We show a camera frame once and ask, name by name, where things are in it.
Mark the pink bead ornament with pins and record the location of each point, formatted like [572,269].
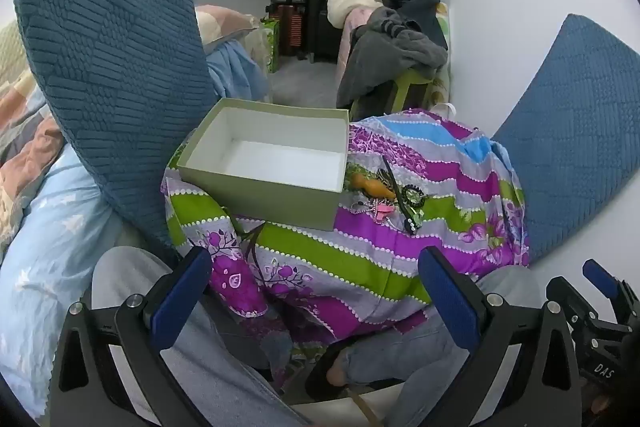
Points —
[377,210]

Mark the red suitcase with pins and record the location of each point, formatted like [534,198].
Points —
[290,29]

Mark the black hair stick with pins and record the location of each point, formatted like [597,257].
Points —
[398,197]

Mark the person's leg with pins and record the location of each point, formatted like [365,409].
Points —
[425,347]
[210,357]

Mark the small blue textured cushion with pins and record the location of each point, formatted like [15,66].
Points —
[565,142]

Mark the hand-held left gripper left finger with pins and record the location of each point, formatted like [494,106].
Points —
[182,297]

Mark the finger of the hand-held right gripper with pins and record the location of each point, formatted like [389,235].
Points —
[600,276]
[567,297]

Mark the blue blanket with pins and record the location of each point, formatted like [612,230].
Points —
[235,69]

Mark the orange hair clip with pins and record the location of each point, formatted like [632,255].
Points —
[372,185]

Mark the green plastic stool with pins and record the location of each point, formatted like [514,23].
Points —
[400,89]

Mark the person's right leg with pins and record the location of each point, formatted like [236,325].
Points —
[425,347]

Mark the floral striped cloth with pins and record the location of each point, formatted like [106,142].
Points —
[350,252]

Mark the large blue textured cushion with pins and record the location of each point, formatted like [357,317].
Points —
[110,57]

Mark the green cardboard box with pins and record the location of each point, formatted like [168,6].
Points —
[280,207]

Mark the pink pillow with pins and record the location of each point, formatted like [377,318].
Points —
[220,24]

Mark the black suitcase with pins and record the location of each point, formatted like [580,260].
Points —
[322,22]

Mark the green bag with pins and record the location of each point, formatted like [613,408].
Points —
[271,44]

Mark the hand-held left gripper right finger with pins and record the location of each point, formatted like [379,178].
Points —
[450,297]

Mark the light blue printed pillow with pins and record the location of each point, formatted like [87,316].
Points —
[55,232]

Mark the person's left leg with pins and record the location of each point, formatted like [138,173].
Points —
[210,357]

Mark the green round brooch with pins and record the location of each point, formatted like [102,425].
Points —
[413,197]

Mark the grey hoodie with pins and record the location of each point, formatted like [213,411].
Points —
[385,52]

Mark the plaid quilt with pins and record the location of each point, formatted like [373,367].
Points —
[25,142]

